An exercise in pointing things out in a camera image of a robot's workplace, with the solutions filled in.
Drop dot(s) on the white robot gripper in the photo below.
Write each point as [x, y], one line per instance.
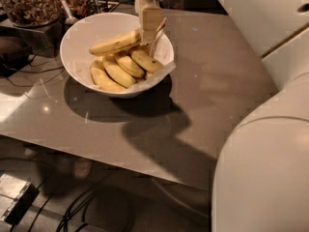
[151, 19]

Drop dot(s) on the metal scoop with white handle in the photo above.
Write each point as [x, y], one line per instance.
[70, 19]

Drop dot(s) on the grey stand under jar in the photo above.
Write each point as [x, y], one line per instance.
[44, 40]

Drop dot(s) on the glass jar of nuts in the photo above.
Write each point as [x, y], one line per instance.
[31, 13]

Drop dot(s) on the dark round object at left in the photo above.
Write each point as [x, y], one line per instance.
[14, 54]

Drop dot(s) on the white ceramic bowl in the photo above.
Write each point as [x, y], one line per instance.
[92, 30]

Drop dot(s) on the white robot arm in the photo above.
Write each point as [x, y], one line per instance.
[261, 178]

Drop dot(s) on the grey metal box on floor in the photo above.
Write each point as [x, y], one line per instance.
[16, 196]

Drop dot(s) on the yellow banana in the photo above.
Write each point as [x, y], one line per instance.
[116, 44]
[128, 65]
[141, 56]
[116, 72]
[102, 80]

